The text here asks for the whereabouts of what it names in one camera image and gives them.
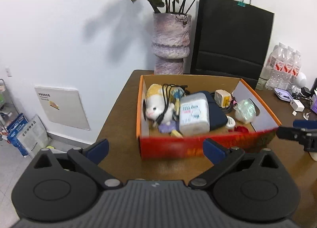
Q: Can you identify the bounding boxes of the navy blue pouch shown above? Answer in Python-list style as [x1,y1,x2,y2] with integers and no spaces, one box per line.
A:
[199,91,228,131]

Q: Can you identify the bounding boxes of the clear plastic swab box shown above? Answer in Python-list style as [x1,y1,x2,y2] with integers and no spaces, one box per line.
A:
[179,92,210,136]

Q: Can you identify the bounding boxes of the white yellow charger plug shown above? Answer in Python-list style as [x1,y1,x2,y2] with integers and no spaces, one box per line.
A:
[214,90,232,108]

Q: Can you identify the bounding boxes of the red orange cardboard box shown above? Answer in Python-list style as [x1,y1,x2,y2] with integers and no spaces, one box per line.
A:
[136,74,282,159]

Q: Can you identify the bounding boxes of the white yellow plush toy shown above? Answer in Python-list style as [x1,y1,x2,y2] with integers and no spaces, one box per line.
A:
[145,84,174,124]

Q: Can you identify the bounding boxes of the black cable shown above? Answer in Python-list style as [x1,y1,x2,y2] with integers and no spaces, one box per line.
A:
[154,83,190,125]

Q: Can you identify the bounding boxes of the white round jar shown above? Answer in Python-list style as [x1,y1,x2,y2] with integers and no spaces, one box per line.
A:
[225,116,236,130]

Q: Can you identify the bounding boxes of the white charger adapter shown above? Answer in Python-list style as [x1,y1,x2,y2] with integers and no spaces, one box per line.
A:
[290,99,305,112]

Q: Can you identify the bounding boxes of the purple case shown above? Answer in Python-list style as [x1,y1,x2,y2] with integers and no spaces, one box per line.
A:
[274,89,293,102]

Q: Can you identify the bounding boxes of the white round lamp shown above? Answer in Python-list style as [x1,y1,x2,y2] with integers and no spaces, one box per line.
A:
[292,72,307,94]

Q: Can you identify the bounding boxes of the blue white paper bags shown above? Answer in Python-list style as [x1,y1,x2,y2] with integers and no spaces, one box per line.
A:
[8,113,49,158]

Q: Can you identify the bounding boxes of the water bottle pack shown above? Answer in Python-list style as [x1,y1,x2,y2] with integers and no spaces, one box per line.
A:
[265,42,301,90]

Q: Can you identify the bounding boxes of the clear glass cup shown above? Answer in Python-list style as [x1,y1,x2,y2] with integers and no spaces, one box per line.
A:
[256,67,271,90]

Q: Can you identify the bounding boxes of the purple cloth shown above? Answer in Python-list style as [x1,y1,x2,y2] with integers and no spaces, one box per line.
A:
[158,120,179,134]

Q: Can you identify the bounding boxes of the black paper bag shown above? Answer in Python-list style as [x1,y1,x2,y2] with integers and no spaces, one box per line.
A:
[190,0,274,88]

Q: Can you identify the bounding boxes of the purple ceramic vase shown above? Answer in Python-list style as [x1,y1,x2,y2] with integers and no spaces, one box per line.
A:
[152,13,192,74]

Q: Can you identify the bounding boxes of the white wall panel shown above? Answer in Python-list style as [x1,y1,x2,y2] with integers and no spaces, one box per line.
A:
[34,86,90,130]

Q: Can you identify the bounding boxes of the metal wire rack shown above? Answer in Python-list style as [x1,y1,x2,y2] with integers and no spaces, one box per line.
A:
[0,79,19,143]

